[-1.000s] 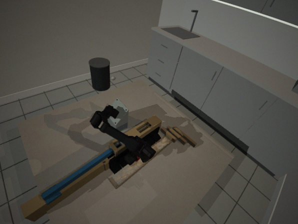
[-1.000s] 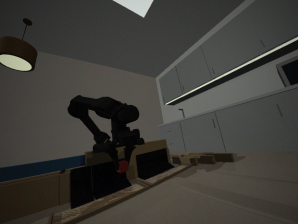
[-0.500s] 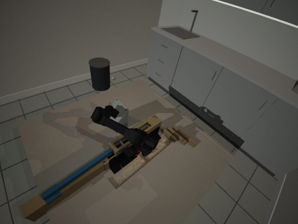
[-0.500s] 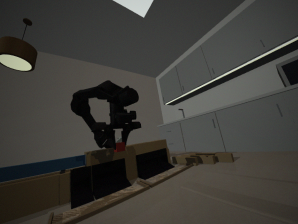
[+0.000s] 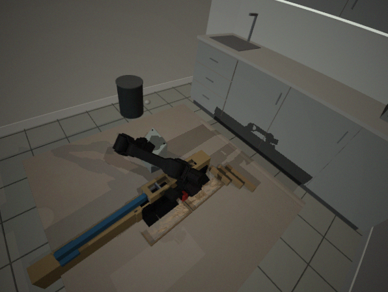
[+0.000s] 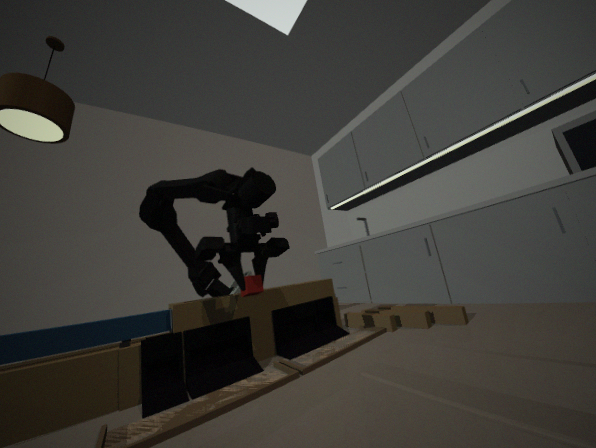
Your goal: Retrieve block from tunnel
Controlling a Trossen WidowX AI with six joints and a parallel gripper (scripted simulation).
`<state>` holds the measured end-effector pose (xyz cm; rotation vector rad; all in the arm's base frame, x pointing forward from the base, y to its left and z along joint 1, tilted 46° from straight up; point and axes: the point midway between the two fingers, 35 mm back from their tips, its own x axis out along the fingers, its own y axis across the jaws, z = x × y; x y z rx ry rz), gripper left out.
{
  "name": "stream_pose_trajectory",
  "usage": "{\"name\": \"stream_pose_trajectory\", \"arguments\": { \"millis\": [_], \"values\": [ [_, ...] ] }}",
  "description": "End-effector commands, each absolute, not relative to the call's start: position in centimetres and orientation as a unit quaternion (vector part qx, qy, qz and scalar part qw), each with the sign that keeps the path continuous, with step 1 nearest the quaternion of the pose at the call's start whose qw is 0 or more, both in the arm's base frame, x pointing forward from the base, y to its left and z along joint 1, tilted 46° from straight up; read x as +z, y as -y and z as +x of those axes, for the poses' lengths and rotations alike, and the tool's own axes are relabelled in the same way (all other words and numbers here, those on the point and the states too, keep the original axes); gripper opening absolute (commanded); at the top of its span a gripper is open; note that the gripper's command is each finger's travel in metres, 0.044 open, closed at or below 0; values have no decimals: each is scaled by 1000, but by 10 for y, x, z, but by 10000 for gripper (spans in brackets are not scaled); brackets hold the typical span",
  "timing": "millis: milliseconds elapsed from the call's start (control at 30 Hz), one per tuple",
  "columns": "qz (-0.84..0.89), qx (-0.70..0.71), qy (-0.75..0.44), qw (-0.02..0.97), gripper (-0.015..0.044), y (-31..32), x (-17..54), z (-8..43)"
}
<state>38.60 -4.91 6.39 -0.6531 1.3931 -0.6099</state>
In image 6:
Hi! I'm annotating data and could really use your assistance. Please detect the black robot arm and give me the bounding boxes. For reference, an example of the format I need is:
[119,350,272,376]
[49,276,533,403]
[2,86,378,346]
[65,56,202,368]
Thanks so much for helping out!
[139,167,279,298]

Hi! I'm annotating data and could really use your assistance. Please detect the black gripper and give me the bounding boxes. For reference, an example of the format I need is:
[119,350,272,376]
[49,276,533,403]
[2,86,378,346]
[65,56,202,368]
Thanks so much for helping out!
[196,212,290,291]

